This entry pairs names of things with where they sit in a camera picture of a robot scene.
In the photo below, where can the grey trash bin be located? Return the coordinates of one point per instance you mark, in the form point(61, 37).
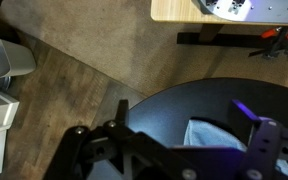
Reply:
point(15, 59)

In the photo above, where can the light wooden desk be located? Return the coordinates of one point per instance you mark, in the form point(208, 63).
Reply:
point(187, 11)

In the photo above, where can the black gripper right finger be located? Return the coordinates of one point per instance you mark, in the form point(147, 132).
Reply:
point(267, 143)

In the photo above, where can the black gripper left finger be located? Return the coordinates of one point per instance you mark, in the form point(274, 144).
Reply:
point(132, 155)

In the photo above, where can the blue towel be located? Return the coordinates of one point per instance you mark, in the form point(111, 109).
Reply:
point(201, 133)

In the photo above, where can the orange black clamp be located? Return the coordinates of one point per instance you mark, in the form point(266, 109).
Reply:
point(279, 43)

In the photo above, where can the grey metal robot base plate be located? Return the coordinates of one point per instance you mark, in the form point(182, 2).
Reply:
point(252, 11)

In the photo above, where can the round black table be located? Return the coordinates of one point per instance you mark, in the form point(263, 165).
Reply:
point(165, 115)

